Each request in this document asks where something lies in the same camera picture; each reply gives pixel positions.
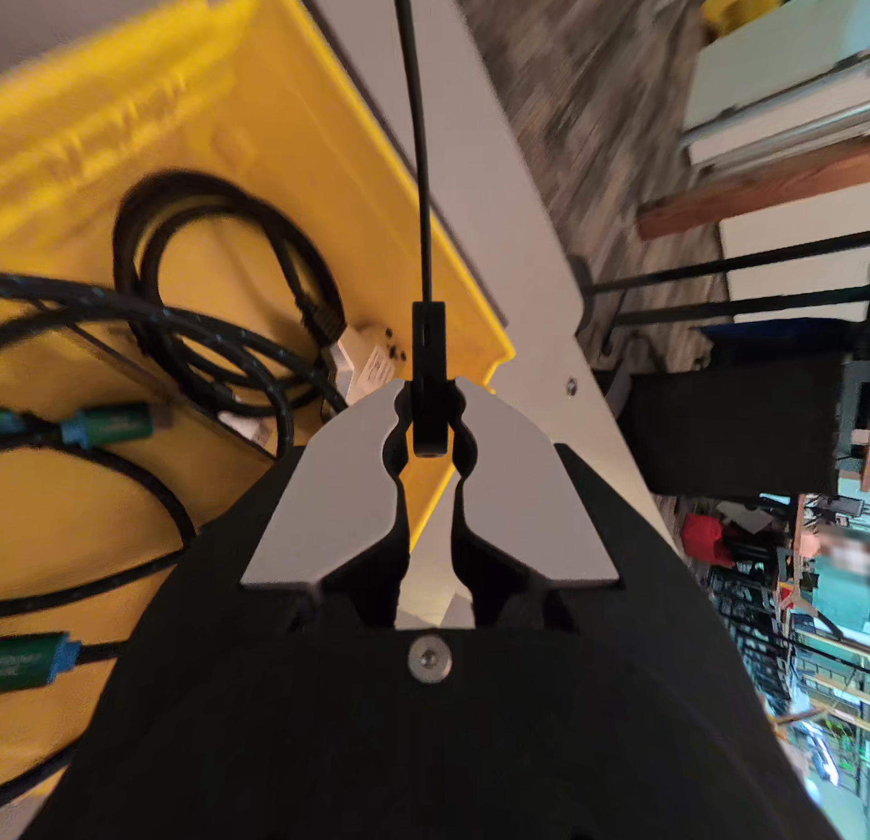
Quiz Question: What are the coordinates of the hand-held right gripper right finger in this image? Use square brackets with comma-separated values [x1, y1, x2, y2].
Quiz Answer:
[449, 376, 621, 627]

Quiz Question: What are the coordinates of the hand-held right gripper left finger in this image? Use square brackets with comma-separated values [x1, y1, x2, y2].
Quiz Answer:
[240, 378, 413, 629]

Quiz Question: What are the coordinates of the black hdmi adapter hub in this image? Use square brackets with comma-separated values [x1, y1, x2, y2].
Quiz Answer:
[389, 0, 451, 460]

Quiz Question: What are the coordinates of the yellow plastic bin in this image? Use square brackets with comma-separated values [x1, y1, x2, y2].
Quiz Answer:
[0, 0, 517, 803]

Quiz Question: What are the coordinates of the black bin divider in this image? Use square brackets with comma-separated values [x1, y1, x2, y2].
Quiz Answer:
[64, 320, 281, 461]

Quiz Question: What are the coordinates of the red plastic bin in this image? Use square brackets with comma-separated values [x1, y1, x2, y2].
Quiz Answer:
[680, 512, 730, 569]

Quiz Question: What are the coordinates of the black pole stand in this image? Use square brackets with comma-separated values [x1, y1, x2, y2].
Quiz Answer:
[571, 231, 870, 338]

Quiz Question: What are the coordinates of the wooden beam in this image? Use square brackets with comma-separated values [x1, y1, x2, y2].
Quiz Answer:
[635, 145, 870, 243]

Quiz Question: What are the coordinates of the plain black cable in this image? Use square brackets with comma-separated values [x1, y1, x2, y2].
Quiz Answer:
[111, 169, 349, 422]

